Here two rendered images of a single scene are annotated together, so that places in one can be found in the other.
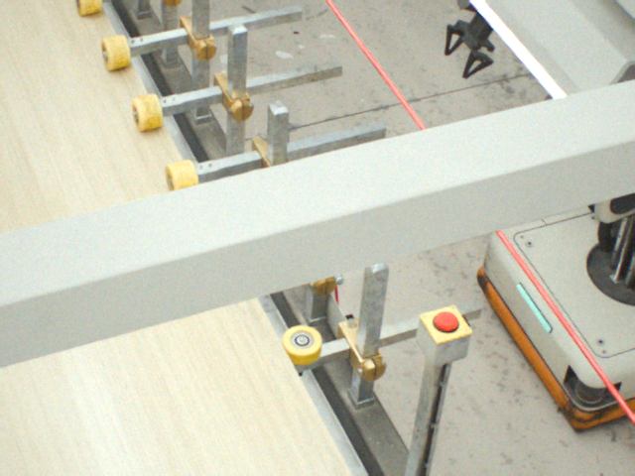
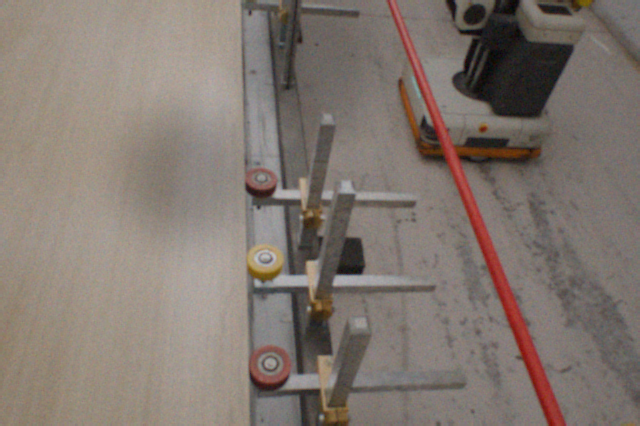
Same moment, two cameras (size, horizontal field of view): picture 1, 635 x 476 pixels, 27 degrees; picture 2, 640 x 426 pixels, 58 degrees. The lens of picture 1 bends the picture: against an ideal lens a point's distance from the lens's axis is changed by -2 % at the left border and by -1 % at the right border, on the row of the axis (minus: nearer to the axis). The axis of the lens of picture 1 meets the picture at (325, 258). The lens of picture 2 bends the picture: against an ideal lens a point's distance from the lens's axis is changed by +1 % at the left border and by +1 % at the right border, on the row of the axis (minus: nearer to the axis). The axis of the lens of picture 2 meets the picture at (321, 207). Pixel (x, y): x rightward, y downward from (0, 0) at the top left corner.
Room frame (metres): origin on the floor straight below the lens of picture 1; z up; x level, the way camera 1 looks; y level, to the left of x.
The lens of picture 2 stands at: (-0.06, -0.80, 1.88)
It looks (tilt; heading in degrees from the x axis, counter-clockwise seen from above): 46 degrees down; 13
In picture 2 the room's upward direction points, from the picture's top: 11 degrees clockwise
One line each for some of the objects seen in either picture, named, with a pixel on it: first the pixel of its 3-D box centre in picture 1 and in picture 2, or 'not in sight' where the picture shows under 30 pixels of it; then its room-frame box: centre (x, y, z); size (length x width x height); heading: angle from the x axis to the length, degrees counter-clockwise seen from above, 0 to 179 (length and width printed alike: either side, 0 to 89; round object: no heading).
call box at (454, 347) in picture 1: (443, 337); not in sight; (1.57, -0.22, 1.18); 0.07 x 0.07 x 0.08; 27
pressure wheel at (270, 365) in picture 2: not in sight; (268, 376); (0.44, -0.65, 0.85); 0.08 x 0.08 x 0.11
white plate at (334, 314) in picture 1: (330, 309); not in sight; (2.01, -0.02, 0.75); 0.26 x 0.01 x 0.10; 27
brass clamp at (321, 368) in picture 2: not in sight; (331, 392); (0.48, -0.77, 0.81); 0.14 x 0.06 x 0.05; 27
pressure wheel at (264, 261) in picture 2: not in sight; (263, 272); (0.66, -0.53, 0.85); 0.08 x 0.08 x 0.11
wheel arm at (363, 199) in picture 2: not in sight; (335, 199); (0.97, -0.60, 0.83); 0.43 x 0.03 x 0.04; 117
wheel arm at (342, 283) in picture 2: not in sight; (346, 284); (0.75, -0.71, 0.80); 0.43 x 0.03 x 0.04; 117
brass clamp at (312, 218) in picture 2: not in sight; (310, 203); (0.93, -0.54, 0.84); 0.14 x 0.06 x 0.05; 27
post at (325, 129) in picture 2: not in sight; (313, 193); (0.91, -0.55, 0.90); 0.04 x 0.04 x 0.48; 27
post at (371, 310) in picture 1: (367, 343); (286, 0); (1.80, -0.10, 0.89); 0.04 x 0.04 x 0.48; 27
